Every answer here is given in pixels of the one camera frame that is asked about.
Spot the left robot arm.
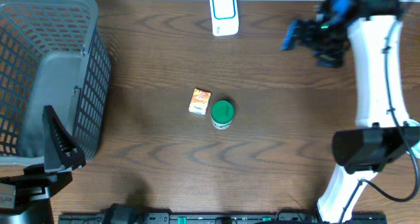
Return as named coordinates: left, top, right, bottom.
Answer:
left=1, top=105, right=86, bottom=223

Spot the white barcode scanner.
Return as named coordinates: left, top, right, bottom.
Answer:
left=209, top=0, right=239, bottom=37

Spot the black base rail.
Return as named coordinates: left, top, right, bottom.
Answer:
left=58, top=202, right=388, bottom=224

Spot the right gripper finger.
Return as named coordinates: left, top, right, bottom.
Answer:
left=280, top=19, right=303, bottom=51
left=314, top=51, right=344, bottom=68

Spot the green lid white jar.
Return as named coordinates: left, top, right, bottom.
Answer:
left=211, top=101, right=234, bottom=129

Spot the small orange box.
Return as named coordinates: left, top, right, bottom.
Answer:
left=188, top=89, right=211, bottom=116

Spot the grey plastic mesh basket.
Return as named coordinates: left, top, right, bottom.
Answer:
left=1, top=0, right=112, bottom=166

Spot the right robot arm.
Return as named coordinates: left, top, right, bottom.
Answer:
left=282, top=0, right=419, bottom=223

